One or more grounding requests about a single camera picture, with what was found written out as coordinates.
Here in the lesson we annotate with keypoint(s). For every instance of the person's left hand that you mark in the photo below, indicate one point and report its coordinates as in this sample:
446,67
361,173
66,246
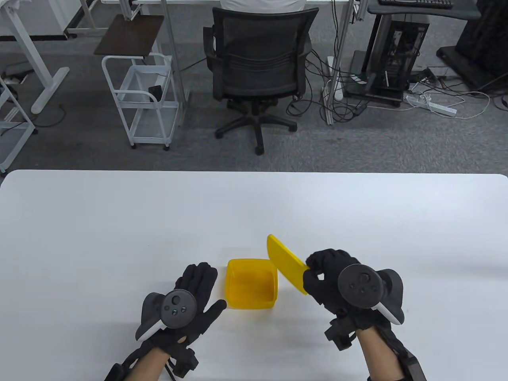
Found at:
200,285

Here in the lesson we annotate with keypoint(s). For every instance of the person's right hand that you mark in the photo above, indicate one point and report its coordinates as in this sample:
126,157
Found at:
323,285

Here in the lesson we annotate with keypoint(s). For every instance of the yellow container lid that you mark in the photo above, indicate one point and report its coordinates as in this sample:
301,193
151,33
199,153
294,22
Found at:
285,264

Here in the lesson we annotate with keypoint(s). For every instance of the yellow plastic food container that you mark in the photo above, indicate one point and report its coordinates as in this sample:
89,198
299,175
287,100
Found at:
251,283

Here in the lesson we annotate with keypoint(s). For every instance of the person's right forearm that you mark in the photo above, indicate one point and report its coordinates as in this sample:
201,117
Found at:
377,357

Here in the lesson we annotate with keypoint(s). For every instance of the person's left forearm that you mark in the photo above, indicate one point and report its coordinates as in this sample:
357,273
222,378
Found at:
149,363

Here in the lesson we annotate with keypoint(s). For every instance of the black white left hand controller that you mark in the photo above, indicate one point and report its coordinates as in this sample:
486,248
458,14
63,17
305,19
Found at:
178,308

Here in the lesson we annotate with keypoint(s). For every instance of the black white hand controller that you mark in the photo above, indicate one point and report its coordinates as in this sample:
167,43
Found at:
359,285
178,308

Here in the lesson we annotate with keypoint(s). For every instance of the black white right hand controller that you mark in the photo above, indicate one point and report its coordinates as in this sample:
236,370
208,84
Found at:
359,285

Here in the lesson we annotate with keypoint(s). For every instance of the white metal utility cart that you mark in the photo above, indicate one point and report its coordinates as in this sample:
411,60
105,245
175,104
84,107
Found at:
151,127

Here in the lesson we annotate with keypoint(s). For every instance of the white power strip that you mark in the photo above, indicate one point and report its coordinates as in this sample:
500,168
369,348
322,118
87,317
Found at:
436,106

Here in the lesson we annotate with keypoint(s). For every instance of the black mesh office chair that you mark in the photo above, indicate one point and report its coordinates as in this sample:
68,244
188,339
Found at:
258,59

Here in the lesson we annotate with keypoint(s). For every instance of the black computer tower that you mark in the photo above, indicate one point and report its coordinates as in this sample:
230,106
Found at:
397,51

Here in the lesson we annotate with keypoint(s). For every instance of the dark brown wooden board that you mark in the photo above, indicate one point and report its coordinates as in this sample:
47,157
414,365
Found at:
131,35

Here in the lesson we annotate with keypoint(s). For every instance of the black stand base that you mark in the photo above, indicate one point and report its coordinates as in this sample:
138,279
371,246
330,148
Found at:
484,39

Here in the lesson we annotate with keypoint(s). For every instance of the black keyboard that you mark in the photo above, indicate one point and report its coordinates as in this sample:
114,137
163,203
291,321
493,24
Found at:
416,3

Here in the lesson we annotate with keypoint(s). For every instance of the dark grey desk top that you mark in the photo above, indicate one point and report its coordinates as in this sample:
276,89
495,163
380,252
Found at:
456,12

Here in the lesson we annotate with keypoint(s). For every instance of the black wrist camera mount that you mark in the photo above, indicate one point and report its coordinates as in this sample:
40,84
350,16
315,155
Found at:
184,361
339,333

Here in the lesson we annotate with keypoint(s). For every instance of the aluminium frame post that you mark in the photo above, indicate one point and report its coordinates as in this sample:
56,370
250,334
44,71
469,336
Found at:
337,59

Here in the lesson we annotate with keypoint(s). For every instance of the white desk leg frame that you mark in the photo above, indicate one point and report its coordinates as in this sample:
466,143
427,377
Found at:
39,67

